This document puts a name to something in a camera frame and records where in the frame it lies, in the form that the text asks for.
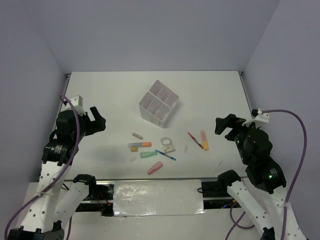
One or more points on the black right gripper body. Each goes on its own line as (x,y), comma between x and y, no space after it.
(238,139)

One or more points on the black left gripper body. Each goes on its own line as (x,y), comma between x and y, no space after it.
(86,125)

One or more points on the clear pen cap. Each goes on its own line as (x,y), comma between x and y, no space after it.
(132,159)

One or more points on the blue patterned pen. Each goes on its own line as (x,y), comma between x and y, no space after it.
(165,154)

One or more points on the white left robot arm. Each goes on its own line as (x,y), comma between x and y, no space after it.
(47,218)

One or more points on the beige eraser stick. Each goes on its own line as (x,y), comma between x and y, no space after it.
(137,135)

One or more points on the small yellow eraser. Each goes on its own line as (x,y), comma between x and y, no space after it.
(134,149)

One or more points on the red pencil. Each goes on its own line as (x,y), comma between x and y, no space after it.
(196,141)

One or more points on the orange highlighter with clear cap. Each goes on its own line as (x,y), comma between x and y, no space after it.
(139,144)

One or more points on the green highlighter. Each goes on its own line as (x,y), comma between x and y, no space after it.
(148,154)

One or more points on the white six-compartment organizer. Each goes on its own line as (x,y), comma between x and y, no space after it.
(158,104)

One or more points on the clear tape roll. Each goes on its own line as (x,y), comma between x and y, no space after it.
(166,141)

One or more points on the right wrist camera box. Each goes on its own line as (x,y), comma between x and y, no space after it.
(258,120)

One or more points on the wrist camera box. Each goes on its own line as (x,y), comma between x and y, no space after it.
(258,120)
(77,102)

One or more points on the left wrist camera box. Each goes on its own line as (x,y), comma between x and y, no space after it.
(77,102)

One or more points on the metal table rail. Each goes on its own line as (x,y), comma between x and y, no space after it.
(110,181)

